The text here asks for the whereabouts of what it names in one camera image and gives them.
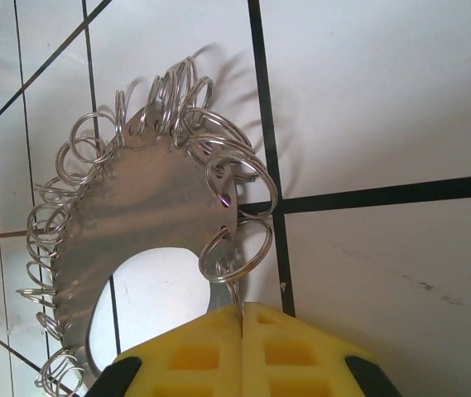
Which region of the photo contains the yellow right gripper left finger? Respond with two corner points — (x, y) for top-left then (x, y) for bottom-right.
(89, 304), (243, 397)

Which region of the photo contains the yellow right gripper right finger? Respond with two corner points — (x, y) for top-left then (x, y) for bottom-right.
(241, 301), (401, 397)

